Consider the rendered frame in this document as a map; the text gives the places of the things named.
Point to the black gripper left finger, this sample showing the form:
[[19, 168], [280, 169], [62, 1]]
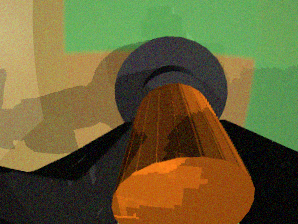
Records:
[[77, 189]]

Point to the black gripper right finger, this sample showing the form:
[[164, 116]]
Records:
[[274, 172]]

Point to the orange knob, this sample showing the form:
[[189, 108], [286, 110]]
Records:
[[180, 166]]

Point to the dark grey round pedestal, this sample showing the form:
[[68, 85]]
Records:
[[168, 60]]

